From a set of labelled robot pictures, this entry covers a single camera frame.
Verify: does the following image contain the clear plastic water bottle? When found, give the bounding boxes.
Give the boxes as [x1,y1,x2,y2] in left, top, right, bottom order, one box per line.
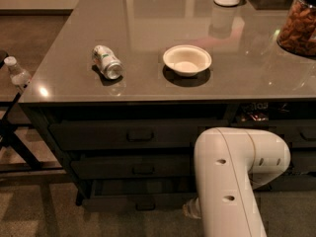
[4,56,32,93]

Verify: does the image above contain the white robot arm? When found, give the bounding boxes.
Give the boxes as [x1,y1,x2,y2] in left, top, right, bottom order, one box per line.
[184,127,290,237]

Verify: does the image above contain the white paper bowl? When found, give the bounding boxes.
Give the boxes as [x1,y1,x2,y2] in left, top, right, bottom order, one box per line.
[163,44,212,77]

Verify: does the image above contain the dark cabinet with grey top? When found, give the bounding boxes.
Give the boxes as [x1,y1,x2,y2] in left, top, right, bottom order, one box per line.
[20,0,315,205]

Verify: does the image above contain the snack packets in drawer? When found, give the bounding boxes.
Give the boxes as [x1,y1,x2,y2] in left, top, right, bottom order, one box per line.
[237,102,290,123]

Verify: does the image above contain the silver soda can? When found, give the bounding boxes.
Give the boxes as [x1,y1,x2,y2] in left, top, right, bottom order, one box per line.
[92,45,123,80]

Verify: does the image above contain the jar of nuts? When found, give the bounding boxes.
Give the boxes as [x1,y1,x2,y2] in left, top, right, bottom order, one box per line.
[276,0,316,56]

